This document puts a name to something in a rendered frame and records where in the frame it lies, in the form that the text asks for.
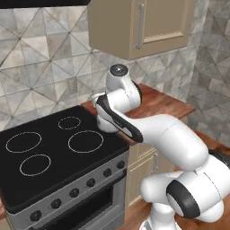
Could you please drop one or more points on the beige wall cupboard door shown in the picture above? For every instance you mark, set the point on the beige wall cupboard door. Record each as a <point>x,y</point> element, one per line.
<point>167,21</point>

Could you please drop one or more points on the grey oven door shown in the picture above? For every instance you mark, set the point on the grey oven door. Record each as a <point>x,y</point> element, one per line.
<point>90,209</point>

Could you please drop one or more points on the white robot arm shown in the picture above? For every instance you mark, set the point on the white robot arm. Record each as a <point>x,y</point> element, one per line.
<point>176,140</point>

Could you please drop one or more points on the beige drawer front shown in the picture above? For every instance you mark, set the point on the beige drawer front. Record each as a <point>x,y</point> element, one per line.
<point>138,151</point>

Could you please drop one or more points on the black range hood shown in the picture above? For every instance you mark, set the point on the black range hood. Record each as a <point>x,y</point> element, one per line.
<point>42,3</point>

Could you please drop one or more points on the beige base cupboard door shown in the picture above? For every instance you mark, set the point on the beige base cupboard door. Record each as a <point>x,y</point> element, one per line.
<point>140,182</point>

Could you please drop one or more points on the black and grey stove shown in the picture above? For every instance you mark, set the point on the black and grey stove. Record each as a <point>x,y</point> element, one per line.
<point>57,155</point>

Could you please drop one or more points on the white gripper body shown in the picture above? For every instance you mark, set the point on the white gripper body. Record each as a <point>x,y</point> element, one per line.
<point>105,125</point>

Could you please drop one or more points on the black stove knob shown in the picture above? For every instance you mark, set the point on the black stove knob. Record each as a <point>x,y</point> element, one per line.
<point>35,215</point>
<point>90,182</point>
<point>74,192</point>
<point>55,203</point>
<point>120,164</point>
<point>107,172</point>

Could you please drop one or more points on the beige wall cupboard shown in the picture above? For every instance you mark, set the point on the beige wall cupboard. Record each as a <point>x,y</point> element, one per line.
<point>110,27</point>

